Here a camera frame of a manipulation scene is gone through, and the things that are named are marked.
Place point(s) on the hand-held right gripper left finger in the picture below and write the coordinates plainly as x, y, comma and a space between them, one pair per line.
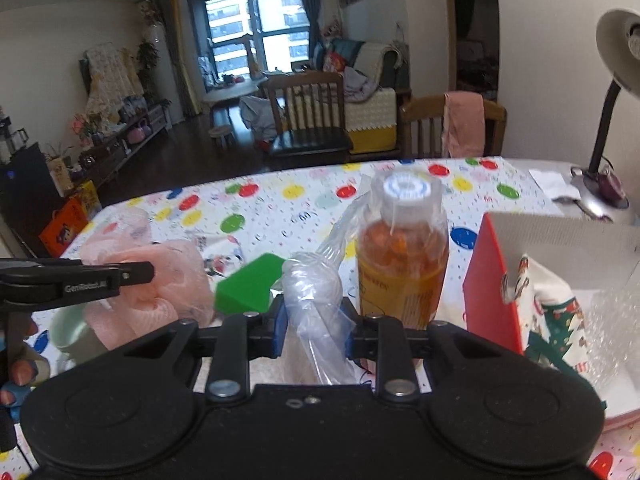
280, 326

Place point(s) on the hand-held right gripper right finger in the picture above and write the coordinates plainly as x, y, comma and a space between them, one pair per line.
350, 341

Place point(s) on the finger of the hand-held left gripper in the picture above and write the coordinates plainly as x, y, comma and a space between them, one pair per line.
75, 285

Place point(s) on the clear plastic bag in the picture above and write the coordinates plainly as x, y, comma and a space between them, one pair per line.
312, 292

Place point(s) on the green sponge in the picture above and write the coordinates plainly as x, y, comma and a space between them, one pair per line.
245, 285

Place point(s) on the orange liquid plastic bottle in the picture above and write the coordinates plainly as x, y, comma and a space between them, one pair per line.
400, 270

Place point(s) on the pink mesh bath pouf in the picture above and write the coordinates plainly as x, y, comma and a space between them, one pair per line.
167, 282

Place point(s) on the red cardboard box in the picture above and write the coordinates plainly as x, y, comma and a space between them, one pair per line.
492, 285

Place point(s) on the person's left hand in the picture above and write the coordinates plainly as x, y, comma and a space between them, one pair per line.
24, 331

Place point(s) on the mint green cup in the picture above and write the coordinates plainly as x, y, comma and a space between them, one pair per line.
70, 336

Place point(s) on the orange paper bag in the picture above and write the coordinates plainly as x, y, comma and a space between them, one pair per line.
62, 230

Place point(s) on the printed plastic packet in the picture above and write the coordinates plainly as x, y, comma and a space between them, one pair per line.
215, 255

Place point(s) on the black cabinet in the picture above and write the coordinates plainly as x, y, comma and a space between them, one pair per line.
27, 195

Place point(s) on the polka dot tablecloth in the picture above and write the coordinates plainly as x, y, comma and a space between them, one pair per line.
300, 210

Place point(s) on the dark wooden media cabinet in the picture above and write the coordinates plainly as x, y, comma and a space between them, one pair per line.
115, 147

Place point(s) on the wooden chair with dark seat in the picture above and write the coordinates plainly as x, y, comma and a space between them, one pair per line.
305, 144

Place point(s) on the festive printed cloth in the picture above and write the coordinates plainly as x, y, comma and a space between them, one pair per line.
550, 322

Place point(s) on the small wooden stool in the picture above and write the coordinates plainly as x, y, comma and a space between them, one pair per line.
221, 134

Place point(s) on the white cloth heap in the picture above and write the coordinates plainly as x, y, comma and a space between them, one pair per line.
257, 117

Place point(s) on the floral hanging cloth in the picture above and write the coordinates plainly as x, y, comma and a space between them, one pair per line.
112, 77

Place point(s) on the light wooden chair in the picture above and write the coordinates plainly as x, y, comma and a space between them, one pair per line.
425, 125

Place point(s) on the sofa with cream cover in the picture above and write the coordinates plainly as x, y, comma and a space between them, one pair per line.
372, 110

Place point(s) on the pink towel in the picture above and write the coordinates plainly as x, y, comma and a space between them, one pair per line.
465, 125

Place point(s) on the white paper sheet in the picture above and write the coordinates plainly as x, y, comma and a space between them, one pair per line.
550, 182

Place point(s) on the large window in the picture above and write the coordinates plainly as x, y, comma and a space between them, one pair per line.
250, 35

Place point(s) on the small purple object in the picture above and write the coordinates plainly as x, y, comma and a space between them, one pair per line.
611, 186

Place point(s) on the dark curtain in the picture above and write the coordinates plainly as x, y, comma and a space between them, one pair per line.
309, 5

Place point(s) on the grey desk lamp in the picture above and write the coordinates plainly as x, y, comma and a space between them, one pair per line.
616, 35

